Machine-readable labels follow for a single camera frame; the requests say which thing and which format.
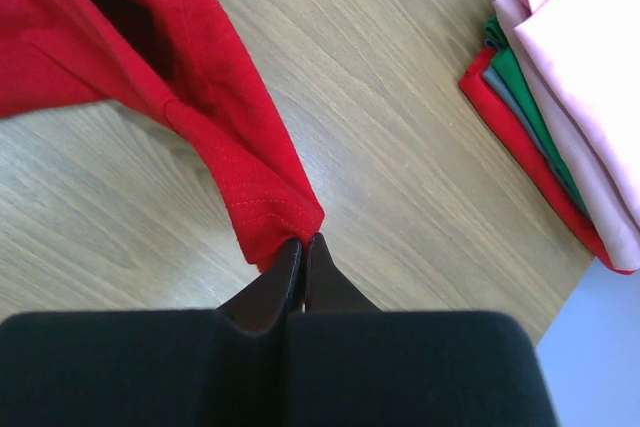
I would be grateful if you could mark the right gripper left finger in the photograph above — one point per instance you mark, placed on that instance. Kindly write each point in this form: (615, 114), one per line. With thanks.
(260, 306)

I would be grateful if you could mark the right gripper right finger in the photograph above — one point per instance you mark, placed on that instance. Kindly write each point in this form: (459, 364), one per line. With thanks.
(327, 289)

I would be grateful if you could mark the red t shirt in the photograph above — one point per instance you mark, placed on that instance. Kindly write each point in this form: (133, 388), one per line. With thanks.
(182, 64)

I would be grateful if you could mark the folded red shirt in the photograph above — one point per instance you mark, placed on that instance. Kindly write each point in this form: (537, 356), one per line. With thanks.
(504, 124)

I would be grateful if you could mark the folded grey shirt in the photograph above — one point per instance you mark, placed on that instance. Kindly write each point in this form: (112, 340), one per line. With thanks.
(492, 78)

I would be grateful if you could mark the folded green shirt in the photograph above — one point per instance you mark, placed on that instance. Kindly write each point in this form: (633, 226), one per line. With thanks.
(505, 63)

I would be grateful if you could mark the folded light pink shirt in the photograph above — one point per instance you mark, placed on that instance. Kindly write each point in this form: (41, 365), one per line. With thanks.
(580, 59)

